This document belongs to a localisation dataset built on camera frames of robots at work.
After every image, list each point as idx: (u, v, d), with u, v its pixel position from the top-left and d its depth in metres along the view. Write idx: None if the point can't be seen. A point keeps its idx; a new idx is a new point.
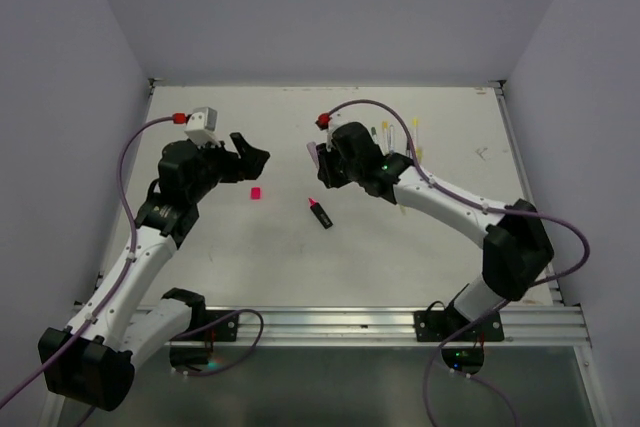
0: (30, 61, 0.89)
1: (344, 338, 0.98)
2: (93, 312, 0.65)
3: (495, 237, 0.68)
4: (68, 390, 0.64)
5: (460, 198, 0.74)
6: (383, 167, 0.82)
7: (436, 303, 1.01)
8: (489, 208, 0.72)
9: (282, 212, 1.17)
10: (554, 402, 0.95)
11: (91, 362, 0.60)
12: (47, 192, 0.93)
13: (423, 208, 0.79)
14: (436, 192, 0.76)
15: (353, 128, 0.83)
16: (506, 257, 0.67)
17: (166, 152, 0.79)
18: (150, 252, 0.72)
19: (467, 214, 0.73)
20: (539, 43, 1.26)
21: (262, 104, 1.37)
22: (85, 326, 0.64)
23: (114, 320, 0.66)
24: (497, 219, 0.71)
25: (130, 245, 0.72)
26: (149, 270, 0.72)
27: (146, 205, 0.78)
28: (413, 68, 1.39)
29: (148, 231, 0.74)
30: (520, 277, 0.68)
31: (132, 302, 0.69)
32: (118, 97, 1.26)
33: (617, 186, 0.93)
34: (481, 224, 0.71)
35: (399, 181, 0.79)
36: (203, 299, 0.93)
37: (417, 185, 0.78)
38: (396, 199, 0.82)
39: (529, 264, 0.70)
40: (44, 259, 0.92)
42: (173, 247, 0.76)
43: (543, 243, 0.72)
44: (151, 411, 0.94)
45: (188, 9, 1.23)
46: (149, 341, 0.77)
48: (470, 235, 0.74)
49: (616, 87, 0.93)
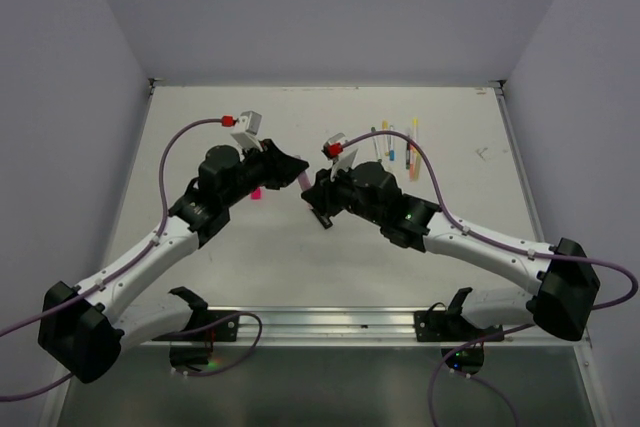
0: (30, 62, 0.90)
1: (344, 338, 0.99)
2: (104, 280, 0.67)
3: (549, 287, 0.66)
4: (54, 350, 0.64)
5: (502, 244, 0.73)
6: (407, 216, 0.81)
7: (437, 305, 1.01)
8: (535, 253, 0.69)
9: (281, 213, 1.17)
10: (556, 403, 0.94)
11: (87, 327, 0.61)
12: (47, 191, 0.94)
13: (459, 255, 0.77)
14: (470, 239, 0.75)
15: (377, 175, 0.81)
16: (562, 305, 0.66)
17: (210, 155, 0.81)
18: (173, 242, 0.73)
19: (513, 261, 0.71)
20: (539, 44, 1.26)
21: (262, 104, 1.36)
22: (92, 290, 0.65)
23: (119, 293, 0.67)
24: (546, 265, 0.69)
25: (157, 229, 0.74)
26: (167, 258, 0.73)
27: (183, 199, 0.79)
28: (413, 68, 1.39)
29: (178, 222, 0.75)
30: (578, 321, 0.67)
31: (141, 282, 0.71)
32: (118, 98, 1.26)
33: (617, 185, 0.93)
34: (531, 272, 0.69)
35: (429, 230, 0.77)
36: (205, 303, 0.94)
37: (450, 233, 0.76)
38: (425, 247, 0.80)
39: (584, 303, 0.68)
40: (44, 257, 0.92)
42: (194, 245, 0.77)
43: (592, 279, 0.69)
44: (150, 411, 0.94)
45: (188, 10, 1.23)
46: (144, 328, 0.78)
48: (520, 283, 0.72)
49: (616, 87, 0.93)
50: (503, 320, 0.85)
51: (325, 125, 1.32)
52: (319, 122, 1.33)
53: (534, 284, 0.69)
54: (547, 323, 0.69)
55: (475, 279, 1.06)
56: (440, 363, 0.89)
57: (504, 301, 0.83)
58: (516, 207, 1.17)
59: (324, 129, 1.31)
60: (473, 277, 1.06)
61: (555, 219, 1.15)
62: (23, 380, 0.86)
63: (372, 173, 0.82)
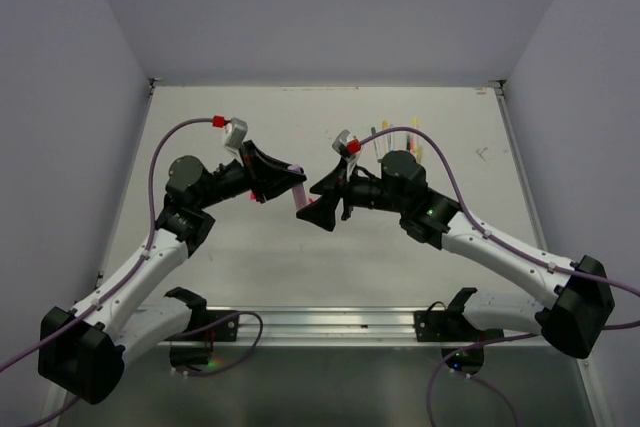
0: (31, 61, 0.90)
1: (344, 338, 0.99)
2: (99, 299, 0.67)
3: (564, 302, 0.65)
4: (57, 377, 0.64)
5: (522, 254, 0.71)
6: (428, 212, 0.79)
7: (437, 304, 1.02)
8: (556, 268, 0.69)
9: (282, 213, 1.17)
10: (558, 404, 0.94)
11: (87, 347, 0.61)
12: (47, 192, 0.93)
13: (475, 257, 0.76)
14: (491, 244, 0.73)
15: (408, 165, 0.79)
16: (576, 323, 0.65)
17: (173, 170, 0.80)
18: (164, 253, 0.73)
19: (531, 272, 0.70)
20: (538, 44, 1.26)
21: (262, 104, 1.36)
22: (89, 311, 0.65)
23: (117, 310, 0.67)
24: (565, 280, 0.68)
25: (146, 243, 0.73)
26: (159, 270, 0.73)
27: (165, 211, 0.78)
28: (413, 68, 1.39)
29: (165, 234, 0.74)
30: (587, 339, 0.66)
31: (137, 296, 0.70)
32: (118, 98, 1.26)
33: (618, 184, 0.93)
34: (549, 286, 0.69)
35: (449, 229, 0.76)
36: (204, 301, 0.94)
37: (470, 235, 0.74)
38: (441, 246, 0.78)
39: (597, 324, 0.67)
40: (44, 258, 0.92)
42: (184, 254, 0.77)
43: (607, 300, 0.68)
44: (150, 412, 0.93)
45: (187, 10, 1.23)
46: (145, 338, 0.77)
48: (532, 293, 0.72)
49: (617, 86, 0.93)
50: (504, 323, 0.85)
51: (325, 125, 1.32)
52: (319, 122, 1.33)
53: (550, 297, 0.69)
54: (556, 339, 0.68)
55: (474, 279, 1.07)
56: (440, 363, 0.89)
57: (513, 308, 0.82)
58: (516, 207, 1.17)
59: (324, 129, 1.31)
60: (473, 277, 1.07)
61: (555, 218, 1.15)
62: (23, 382, 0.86)
63: (403, 162, 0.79)
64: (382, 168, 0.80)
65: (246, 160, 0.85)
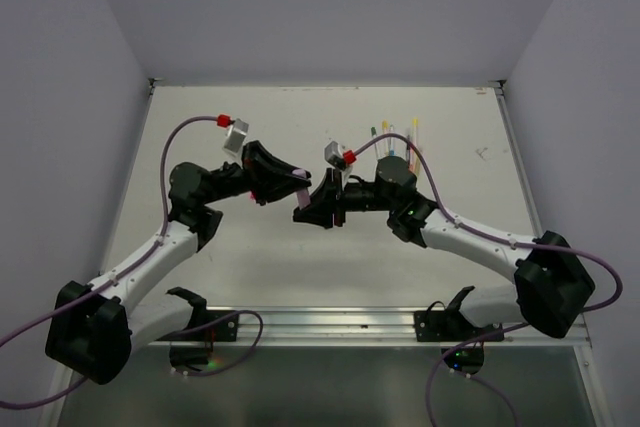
0: (30, 59, 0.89)
1: (344, 338, 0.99)
2: (117, 275, 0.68)
3: (527, 273, 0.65)
4: (62, 354, 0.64)
5: (487, 235, 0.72)
6: (409, 212, 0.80)
7: (437, 304, 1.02)
8: (517, 243, 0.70)
9: (281, 212, 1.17)
10: (556, 404, 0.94)
11: (102, 318, 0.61)
12: (45, 189, 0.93)
13: (452, 248, 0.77)
14: (463, 232, 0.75)
15: (401, 171, 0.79)
16: (539, 293, 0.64)
17: (174, 178, 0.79)
18: (177, 241, 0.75)
19: (496, 250, 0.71)
20: (539, 43, 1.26)
21: (262, 103, 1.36)
22: (106, 285, 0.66)
23: (133, 288, 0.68)
24: (526, 254, 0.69)
25: (160, 231, 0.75)
26: (171, 257, 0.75)
27: (176, 208, 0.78)
28: (414, 68, 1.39)
29: (177, 226, 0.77)
30: (558, 312, 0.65)
31: (149, 279, 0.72)
32: (118, 98, 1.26)
33: (617, 184, 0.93)
34: (510, 260, 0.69)
35: (426, 223, 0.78)
36: (204, 300, 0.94)
37: (444, 226, 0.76)
38: (425, 243, 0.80)
39: (569, 298, 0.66)
40: (43, 257, 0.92)
42: (193, 247, 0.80)
43: (580, 275, 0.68)
44: (150, 411, 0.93)
45: (188, 10, 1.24)
46: (151, 327, 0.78)
48: (503, 272, 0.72)
49: (617, 85, 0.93)
50: (500, 317, 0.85)
51: (325, 124, 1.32)
52: (320, 122, 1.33)
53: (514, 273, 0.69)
54: (531, 316, 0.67)
55: (475, 279, 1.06)
56: (439, 361, 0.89)
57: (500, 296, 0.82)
58: (517, 207, 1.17)
59: (324, 129, 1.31)
60: (473, 277, 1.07)
61: (555, 218, 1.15)
62: (23, 381, 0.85)
63: (398, 167, 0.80)
64: (376, 171, 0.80)
65: (247, 163, 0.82)
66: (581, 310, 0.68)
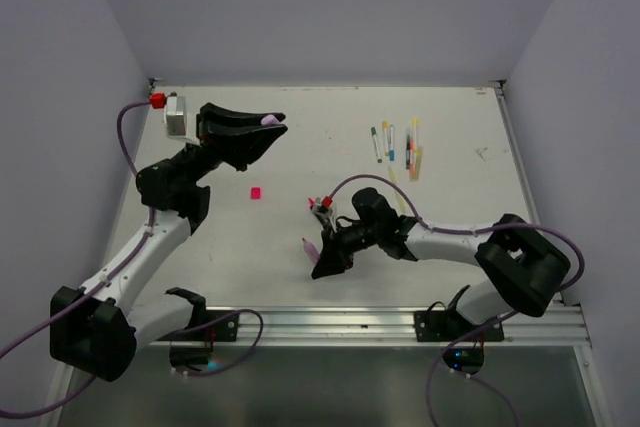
0: (29, 60, 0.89)
1: (344, 338, 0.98)
2: (108, 275, 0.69)
3: (486, 252, 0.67)
4: (69, 357, 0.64)
5: (453, 229, 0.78)
6: (397, 230, 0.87)
7: (437, 304, 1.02)
8: (477, 230, 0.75)
9: (282, 212, 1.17)
10: (556, 404, 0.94)
11: (99, 321, 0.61)
12: (44, 190, 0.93)
13: (435, 254, 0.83)
14: (437, 234, 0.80)
15: (372, 197, 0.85)
16: (502, 270, 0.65)
17: (138, 185, 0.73)
18: (167, 230, 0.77)
19: (462, 241, 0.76)
20: (539, 42, 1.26)
21: (263, 103, 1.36)
22: (99, 287, 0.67)
23: (127, 286, 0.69)
24: (487, 237, 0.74)
25: (149, 221, 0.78)
26: (163, 245, 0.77)
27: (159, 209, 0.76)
28: (414, 68, 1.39)
29: (166, 213, 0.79)
30: (528, 286, 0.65)
31: (143, 273, 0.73)
32: (118, 98, 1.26)
33: (617, 184, 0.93)
34: (474, 247, 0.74)
35: (407, 237, 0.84)
36: (203, 299, 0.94)
37: (421, 233, 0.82)
38: (416, 256, 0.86)
39: (538, 272, 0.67)
40: (43, 257, 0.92)
42: (187, 231, 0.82)
43: (545, 249, 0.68)
44: (150, 411, 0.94)
45: (188, 11, 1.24)
46: (152, 325, 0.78)
48: (474, 261, 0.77)
49: (617, 86, 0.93)
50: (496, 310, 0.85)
51: (325, 125, 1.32)
52: (320, 122, 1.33)
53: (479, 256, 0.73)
54: (508, 297, 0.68)
55: (475, 279, 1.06)
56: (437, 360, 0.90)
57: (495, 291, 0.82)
58: (517, 206, 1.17)
59: (324, 129, 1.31)
60: (473, 277, 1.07)
61: (555, 218, 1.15)
62: (23, 381, 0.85)
63: (368, 194, 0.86)
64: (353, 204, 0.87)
65: (203, 139, 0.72)
66: (557, 284, 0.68)
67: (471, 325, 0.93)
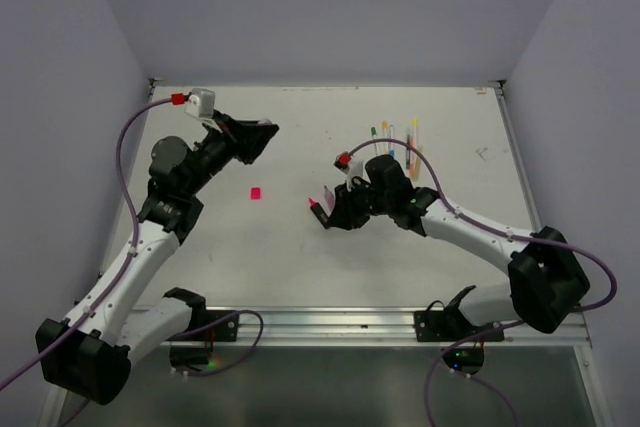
0: (29, 60, 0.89)
1: (344, 338, 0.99)
2: (91, 305, 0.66)
3: (520, 264, 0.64)
4: (63, 381, 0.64)
5: (483, 225, 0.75)
6: (411, 201, 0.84)
7: (436, 302, 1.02)
8: (513, 235, 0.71)
9: (282, 212, 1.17)
10: (556, 404, 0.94)
11: (86, 355, 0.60)
12: (44, 190, 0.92)
13: (451, 237, 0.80)
14: (463, 223, 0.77)
15: (386, 163, 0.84)
16: (531, 285, 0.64)
17: (157, 154, 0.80)
18: (152, 247, 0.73)
19: (492, 242, 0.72)
20: (539, 43, 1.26)
21: (262, 104, 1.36)
22: (82, 319, 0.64)
23: (112, 314, 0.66)
24: (522, 246, 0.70)
25: (132, 239, 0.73)
26: (149, 264, 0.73)
27: (150, 201, 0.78)
28: (414, 68, 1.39)
29: (151, 227, 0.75)
30: (549, 306, 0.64)
31: (130, 296, 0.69)
32: (118, 98, 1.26)
33: (617, 185, 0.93)
34: (506, 251, 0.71)
35: (426, 212, 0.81)
36: (203, 300, 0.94)
37: (444, 216, 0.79)
38: (425, 232, 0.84)
39: (561, 294, 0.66)
40: (42, 258, 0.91)
42: (175, 244, 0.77)
43: (574, 272, 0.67)
44: (149, 412, 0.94)
45: (188, 11, 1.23)
46: (150, 336, 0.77)
48: (496, 263, 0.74)
49: (617, 86, 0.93)
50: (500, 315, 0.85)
51: (325, 125, 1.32)
52: (320, 122, 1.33)
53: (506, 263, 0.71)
54: (522, 308, 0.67)
55: (475, 279, 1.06)
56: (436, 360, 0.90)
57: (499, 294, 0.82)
58: (517, 206, 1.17)
59: (325, 129, 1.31)
60: (473, 277, 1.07)
61: (555, 218, 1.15)
62: (22, 383, 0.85)
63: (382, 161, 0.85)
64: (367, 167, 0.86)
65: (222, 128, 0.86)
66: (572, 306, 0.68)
67: (469, 323, 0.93)
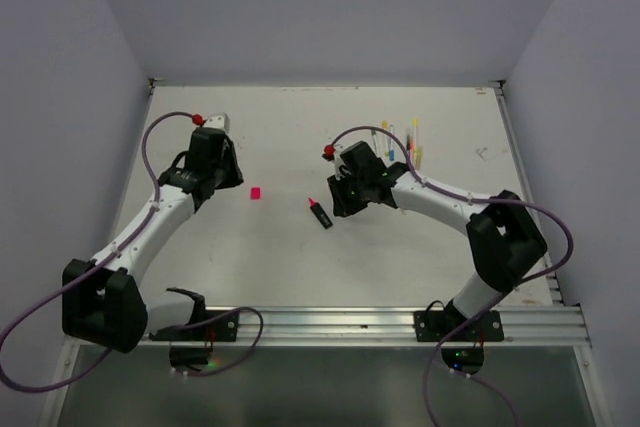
0: (29, 60, 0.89)
1: (344, 338, 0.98)
2: (119, 246, 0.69)
3: (477, 224, 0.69)
4: (82, 330, 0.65)
5: (444, 192, 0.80)
6: (383, 174, 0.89)
7: (436, 302, 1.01)
8: (473, 198, 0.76)
9: (282, 212, 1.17)
10: (556, 404, 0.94)
11: (114, 290, 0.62)
12: (44, 190, 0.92)
13: (418, 206, 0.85)
14: (428, 191, 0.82)
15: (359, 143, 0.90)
16: (487, 244, 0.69)
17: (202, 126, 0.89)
18: (172, 205, 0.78)
19: (454, 206, 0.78)
20: (538, 43, 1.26)
21: (263, 104, 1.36)
22: (111, 257, 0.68)
23: (137, 256, 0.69)
24: (481, 208, 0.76)
25: (153, 197, 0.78)
26: (169, 221, 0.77)
27: (169, 170, 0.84)
28: (414, 68, 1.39)
29: (171, 189, 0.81)
30: (505, 264, 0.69)
31: (151, 246, 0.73)
32: (118, 98, 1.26)
33: (617, 184, 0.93)
34: (467, 214, 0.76)
35: (396, 183, 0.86)
36: (203, 297, 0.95)
37: (412, 186, 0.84)
38: (396, 204, 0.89)
39: (520, 253, 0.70)
40: (42, 258, 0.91)
42: (191, 208, 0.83)
43: (532, 233, 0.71)
44: (149, 411, 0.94)
45: (189, 11, 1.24)
46: (158, 313, 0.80)
48: (461, 227, 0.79)
49: (617, 86, 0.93)
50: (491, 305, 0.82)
51: (325, 125, 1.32)
52: (320, 122, 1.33)
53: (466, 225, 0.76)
54: (483, 269, 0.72)
55: None
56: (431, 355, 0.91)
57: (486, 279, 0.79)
58: None
59: (325, 129, 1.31)
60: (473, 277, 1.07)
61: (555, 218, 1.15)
62: (22, 382, 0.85)
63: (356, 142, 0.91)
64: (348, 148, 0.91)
65: None
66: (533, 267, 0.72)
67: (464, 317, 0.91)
